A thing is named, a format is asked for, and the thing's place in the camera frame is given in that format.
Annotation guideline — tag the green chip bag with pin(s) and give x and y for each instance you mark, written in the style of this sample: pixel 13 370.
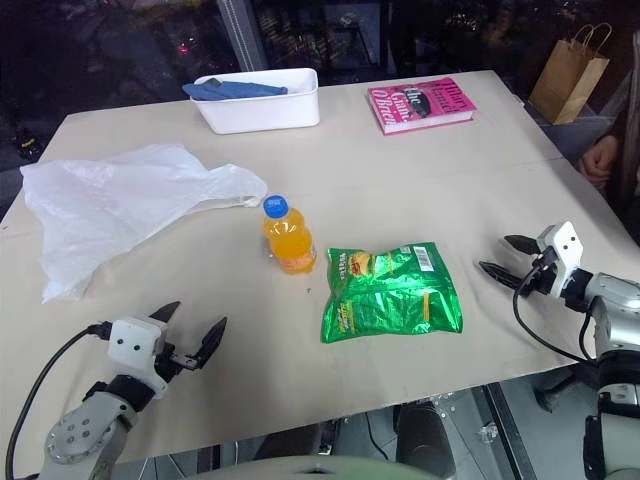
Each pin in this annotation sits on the green chip bag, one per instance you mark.
pixel 390 300

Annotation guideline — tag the pale rounded robot torso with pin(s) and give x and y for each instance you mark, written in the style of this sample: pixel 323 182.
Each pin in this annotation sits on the pale rounded robot torso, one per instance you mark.
pixel 325 470

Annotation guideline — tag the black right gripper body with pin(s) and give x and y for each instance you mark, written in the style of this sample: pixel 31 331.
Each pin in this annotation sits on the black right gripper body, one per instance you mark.
pixel 546 267

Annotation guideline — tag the orange juice bottle blue cap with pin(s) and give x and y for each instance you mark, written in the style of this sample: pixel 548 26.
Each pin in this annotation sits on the orange juice bottle blue cap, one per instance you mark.
pixel 292 245

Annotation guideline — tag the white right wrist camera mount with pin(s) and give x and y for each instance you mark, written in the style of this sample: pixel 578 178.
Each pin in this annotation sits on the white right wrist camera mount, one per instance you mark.
pixel 565 245

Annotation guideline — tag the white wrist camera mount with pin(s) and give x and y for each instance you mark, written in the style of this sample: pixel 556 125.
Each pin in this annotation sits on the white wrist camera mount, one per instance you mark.
pixel 132 345
pixel 565 245

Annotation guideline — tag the white translucent plastic bag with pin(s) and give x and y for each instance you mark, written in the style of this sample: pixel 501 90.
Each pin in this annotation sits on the white translucent plastic bag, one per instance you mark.
pixel 110 200

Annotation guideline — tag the bystander bare hand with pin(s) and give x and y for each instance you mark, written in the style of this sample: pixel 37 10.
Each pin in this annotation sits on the bystander bare hand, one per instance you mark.
pixel 597 160

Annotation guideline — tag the metal table frame rail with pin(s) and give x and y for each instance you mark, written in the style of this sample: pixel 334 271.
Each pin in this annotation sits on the metal table frame rail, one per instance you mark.
pixel 505 430

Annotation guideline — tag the grey window frame post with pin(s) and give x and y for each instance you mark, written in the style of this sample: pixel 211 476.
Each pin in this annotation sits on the grey window frame post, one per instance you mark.
pixel 242 35

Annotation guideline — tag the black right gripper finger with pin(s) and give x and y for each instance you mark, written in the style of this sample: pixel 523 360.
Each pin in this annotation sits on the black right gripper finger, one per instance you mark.
pixel 520 243
pixel 500 272

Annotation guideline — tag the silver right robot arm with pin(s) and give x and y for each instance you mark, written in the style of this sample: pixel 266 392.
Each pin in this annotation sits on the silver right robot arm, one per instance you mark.
pixel 615 310

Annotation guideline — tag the pink paperback book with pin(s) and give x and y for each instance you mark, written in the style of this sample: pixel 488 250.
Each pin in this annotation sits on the pink paperback book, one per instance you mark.
pixel 420 105

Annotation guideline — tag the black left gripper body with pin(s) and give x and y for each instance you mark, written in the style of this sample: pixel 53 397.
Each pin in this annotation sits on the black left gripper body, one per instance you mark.
pixel 170 357

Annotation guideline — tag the white plastic bin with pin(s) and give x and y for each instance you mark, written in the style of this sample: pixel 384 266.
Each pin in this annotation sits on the white plastic bin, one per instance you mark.
pixel 260 110

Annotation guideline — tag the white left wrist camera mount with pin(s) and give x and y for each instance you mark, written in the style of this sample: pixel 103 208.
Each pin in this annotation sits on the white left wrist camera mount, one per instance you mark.
pixel 132 345

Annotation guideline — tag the bystander grey clothing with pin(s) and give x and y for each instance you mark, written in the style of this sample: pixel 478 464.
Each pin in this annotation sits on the bystander grey clothing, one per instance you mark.
pixel 627 125

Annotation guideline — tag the beige paper table cover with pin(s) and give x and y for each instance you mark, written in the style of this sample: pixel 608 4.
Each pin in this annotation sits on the beige paper table cover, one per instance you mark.
pixel 400 200

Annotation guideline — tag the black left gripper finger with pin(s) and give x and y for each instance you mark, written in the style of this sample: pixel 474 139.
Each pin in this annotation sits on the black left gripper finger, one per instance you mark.
pixel 167 311
pixel 212 340

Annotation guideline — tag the blue folded cloth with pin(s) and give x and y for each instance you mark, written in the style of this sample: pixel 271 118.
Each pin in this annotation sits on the blue folded cloth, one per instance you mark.
pixel 235 90

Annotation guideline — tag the brown paper shopping bag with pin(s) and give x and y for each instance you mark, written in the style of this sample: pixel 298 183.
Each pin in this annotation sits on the brown paper shopping bag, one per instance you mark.
pixel 565 80

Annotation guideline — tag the dark rounded shape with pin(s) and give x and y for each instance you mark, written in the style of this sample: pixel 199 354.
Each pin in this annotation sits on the dark rounded shape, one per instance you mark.
pixel 420 430

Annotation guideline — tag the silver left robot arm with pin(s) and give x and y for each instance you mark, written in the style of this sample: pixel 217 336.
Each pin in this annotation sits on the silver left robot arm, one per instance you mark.
pixel 80 430

